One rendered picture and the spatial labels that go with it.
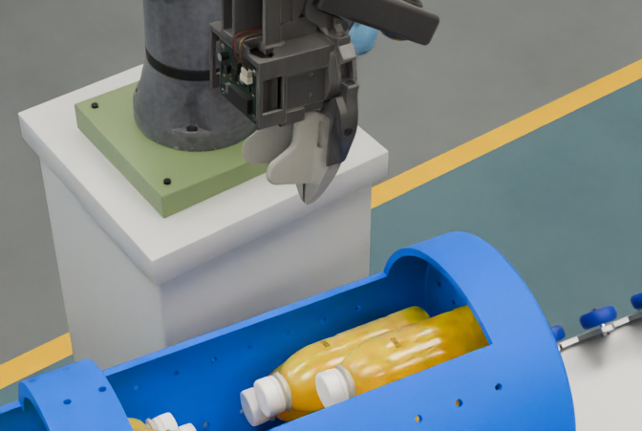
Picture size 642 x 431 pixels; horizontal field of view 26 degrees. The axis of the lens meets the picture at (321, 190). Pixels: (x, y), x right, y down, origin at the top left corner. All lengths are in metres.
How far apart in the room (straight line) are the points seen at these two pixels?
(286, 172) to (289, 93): 0.07
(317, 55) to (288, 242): 0.68
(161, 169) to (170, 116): 0.06
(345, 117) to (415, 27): 0.09
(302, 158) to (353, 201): 0.64
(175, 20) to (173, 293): 0.30
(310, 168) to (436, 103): 2.59
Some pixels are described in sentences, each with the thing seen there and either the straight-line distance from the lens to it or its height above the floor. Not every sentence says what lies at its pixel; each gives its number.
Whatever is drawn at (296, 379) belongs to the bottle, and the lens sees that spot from 1.39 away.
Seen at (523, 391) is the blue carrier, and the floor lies 1.18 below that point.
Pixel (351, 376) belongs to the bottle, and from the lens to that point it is 1.35.
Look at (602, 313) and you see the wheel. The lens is 1.69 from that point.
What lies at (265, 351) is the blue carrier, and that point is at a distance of 1.49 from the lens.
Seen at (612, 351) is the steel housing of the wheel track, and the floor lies 0.93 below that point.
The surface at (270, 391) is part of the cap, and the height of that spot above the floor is 1.12.
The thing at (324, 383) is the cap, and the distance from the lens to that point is 1.34.
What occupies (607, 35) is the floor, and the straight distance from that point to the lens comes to 3.92.
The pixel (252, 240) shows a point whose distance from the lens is 1.58.
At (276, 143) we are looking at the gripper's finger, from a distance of 1.05.
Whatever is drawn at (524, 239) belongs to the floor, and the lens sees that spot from 3.23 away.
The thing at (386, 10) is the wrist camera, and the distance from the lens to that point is 0.99.
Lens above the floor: 2.17
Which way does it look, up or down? 41 degrees down
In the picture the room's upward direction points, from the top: straight up
